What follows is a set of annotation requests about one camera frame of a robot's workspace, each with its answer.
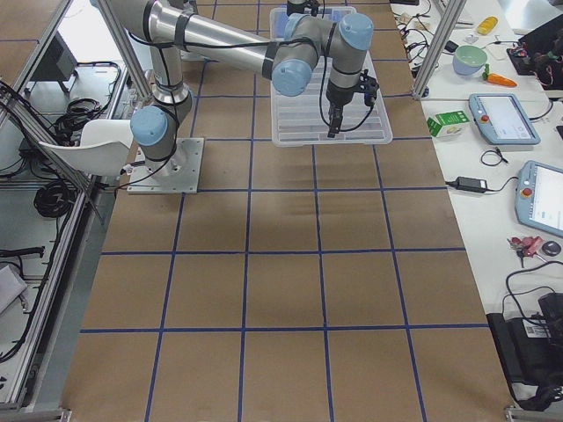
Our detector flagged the teach pendant tablet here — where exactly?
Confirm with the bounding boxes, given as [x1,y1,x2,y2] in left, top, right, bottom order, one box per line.
[515,161,562,237]
[468,93,541,146]

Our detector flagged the black device on table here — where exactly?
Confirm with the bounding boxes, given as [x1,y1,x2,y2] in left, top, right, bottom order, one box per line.
[486,293,562,411]

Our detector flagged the toy corn cob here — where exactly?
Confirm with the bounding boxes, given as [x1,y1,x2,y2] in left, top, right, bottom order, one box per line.
[476,16,498,35]

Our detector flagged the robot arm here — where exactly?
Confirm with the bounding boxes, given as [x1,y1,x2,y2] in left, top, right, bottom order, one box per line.
[286,0,319,17]
[93,1,379,138]

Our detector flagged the black power brick with cable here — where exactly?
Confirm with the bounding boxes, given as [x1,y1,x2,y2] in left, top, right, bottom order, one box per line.
[445,176,518,193]

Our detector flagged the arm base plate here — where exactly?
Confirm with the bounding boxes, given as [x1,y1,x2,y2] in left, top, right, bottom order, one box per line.
[126,138,205,194]

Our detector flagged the clear plastic box lid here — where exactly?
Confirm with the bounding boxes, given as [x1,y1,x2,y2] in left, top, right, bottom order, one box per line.
[268,52,394,146]

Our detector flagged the red keychain keys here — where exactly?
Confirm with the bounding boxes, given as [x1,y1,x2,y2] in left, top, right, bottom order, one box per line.
[507,236,544,268]

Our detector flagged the green blue bowl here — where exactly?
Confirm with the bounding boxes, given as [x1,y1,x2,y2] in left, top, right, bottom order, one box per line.
[452,45,488,76]

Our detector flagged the wrist camera black housing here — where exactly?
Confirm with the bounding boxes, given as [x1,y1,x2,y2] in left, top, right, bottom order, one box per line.
[357,69,379,107]

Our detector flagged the white chair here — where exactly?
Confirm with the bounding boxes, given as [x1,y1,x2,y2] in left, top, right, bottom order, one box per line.
[39,120,133,176]

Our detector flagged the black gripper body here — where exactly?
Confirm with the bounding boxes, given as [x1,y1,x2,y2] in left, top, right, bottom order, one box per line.
[326,81,353,115]

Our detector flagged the aluminium frame post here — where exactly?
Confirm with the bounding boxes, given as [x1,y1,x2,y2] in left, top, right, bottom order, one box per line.
[412,0,466,100]

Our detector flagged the green white carton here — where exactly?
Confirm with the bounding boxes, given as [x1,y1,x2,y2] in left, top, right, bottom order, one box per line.
[427,110,470,138]

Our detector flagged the black computer mouse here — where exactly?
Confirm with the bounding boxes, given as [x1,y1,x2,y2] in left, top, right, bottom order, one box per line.
[541,240,562,257]

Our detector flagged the toy carrot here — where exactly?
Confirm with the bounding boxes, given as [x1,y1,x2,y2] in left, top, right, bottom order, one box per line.
[482,63,517,88]

